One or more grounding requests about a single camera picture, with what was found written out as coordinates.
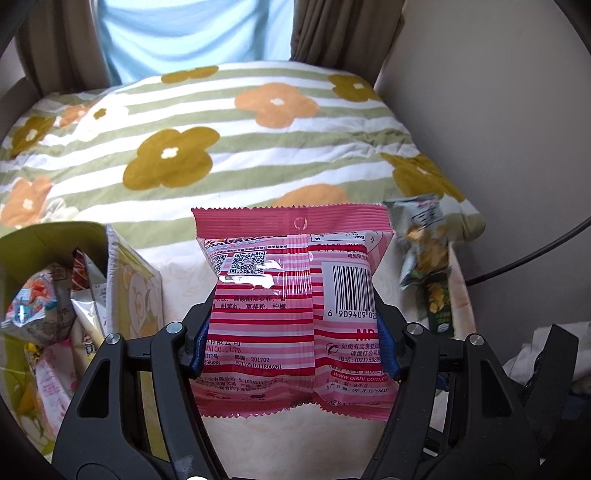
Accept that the blue red white snack bag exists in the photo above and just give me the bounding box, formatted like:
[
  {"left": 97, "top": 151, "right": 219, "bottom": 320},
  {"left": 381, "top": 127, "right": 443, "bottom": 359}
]
[{"left": 1, "top": 263, "right": 76, "bottom": 347}]

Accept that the pink striped snack bag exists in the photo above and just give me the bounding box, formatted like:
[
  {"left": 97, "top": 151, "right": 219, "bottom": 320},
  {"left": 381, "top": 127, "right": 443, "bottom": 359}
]
[{"left": 192, "top": 204, "right": 398, "bottom": 421}]

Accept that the grey corn chips bag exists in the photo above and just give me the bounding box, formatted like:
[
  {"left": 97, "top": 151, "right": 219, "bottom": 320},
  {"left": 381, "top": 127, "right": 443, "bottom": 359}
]
[{"left": 383, "top": 194, "right": 452, "bottom": 290}]

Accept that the pink white snack bag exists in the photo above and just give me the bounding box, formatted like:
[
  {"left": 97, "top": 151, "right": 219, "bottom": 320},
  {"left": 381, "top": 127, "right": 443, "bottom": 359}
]
[{"left": 35, "top": 340, "right": 77, "bottom": 438}]

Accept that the frosted white snack packet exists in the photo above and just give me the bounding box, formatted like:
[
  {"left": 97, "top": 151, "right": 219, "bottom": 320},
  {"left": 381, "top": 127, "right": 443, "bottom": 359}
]
[{"left": 70, "top": 248, "right": 107, "bottom": 376}]

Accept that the green cardboard box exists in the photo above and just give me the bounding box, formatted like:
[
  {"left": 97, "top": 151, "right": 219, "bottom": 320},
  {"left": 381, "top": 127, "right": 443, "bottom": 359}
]
[{"left": 1, "top": 221, "right": 164, "bottom": 458}]

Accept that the green small snack packet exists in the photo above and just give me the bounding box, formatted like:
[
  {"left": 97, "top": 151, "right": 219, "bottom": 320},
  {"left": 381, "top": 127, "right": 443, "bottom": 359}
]
[{"left": 424, "top": 274, "right": 454, "bottom": 337}]

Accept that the floral striped duvet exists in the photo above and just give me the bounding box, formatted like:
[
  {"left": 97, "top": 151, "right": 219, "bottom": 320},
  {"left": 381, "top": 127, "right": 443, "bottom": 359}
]
[{"left": 1, "top": 62, "right": 485, "bottom": 250}]

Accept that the grey headboard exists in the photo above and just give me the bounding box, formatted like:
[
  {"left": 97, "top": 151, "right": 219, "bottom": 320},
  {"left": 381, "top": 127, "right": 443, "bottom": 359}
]
[{"left": 0, "top": 77, "right": 40, "bottom": 139}]

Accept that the blue window cloth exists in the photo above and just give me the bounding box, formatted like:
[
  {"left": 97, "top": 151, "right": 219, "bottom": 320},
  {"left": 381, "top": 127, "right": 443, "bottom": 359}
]
[{"left": 95, "top": 0, "right": 294, "bottom": 84}]

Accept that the left brown curtain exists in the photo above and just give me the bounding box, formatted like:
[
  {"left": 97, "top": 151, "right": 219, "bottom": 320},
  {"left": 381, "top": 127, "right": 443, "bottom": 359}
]
[{"left": 16, "top": 0, "right": 111, "bottom": 96}]

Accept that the brown curtain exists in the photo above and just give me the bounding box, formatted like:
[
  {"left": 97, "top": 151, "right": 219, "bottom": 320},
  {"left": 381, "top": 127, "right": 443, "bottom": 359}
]
[
  {"left": 16, "top": 0, "right": 111, "bottom": 96},
  {"left": 290, "top": 0, "right": 405, "bottom": 84}
]

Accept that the right brown curtain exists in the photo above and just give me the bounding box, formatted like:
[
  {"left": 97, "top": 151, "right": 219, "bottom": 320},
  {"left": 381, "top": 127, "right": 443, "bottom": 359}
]
[{"left": 290, "top": 0, "right": 405, "bottom": 84}]

